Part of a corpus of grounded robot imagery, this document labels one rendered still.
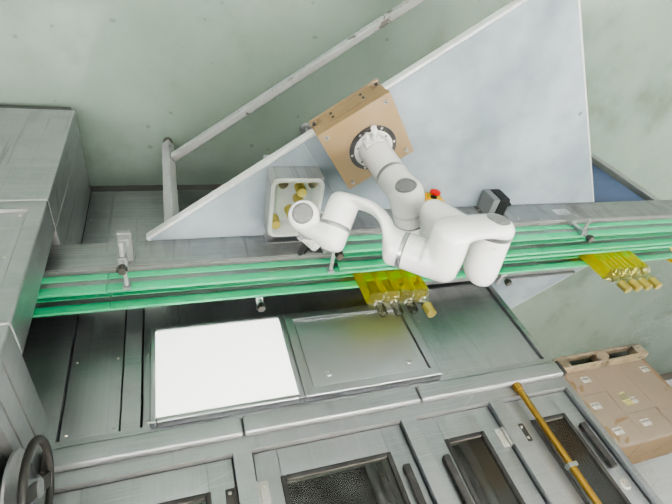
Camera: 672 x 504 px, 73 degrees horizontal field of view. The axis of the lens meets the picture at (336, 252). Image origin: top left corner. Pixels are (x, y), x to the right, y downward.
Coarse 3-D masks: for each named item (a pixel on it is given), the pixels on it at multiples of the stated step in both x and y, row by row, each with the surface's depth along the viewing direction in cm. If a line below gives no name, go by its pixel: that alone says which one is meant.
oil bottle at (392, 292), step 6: (378, 276) 162; (384, 276) 162; (390, 276) 162; (384, 282) 159; (390, 282) 160; (384, 288) 157; (390, 288) 157; (396, 288) 158; (390, 294) 155; (396, 294) 156; (390, 300) 155
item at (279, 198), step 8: (272, 184) 143; (304, 184) 154; (320, 184) 148; (272, 192) 144; (280, 192) 153; (288, 192) 154; (312, 192) 156; (320, 192) 149; (272, 200) 146; (280, 200) 155; (288, 200) 156; (312, 200) 157; (320, 200) 151; (272, 208) 148; (280, 208) 157; (320, 208) 153; (272, 216) 150; (280, 216) 160; (288, 224) 160; (272, 232) 154; (280, 232) 156; (288, 232) 157; (296, 232) 158
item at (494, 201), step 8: (488, 192) 180; (496, 192) 181; (480, 200) 184; (488, 200) 179; (496, 200) 177; (504, 200) 178; (480, 208) 184; (488, 208) 180; (496, 208) 180; (504, 208) 181
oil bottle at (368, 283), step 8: (368, 272) 162; (360, 280) 161; (368, 280) 158; (376, 280) 159; (360, 288) 161; (368, 288) 155; (376, 288) 156; (368, 296) 155; (376, 296) 153; (384, 296) 154; (368, 304) 156
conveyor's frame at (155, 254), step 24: (360, 216) 167; (528, 216) 187; (552, 216) 190; (576, 216) 193; (600, 216) 197; (624, 216) 201; (648, 216) 206; (168, 240) 154; (192, 240) 156; (216, 240) 158; (240, 240) 160; (264, 240) 162; (48, 264) 136; (72, 264) 138; (96, 264) 139; (144, 264) 143; (168, 264) 145; (192, 264) 148
